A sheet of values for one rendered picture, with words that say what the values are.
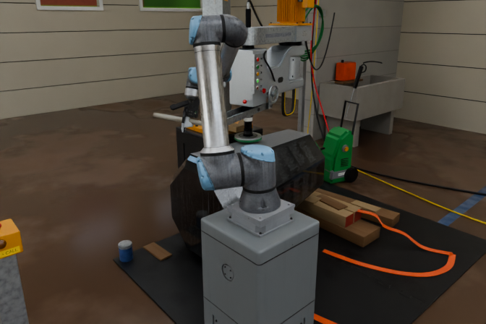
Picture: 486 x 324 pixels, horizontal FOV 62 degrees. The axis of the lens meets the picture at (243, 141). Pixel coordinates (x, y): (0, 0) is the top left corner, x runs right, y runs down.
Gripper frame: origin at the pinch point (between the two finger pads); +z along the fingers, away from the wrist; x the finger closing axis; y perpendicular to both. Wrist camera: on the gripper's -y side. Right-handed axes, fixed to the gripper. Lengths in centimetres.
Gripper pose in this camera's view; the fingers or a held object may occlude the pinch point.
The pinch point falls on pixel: (182, 129)
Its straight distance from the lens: 242.9
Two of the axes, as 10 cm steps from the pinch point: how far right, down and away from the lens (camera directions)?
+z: -1.7, 9.9, 0.2
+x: 0.1, -0.2, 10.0
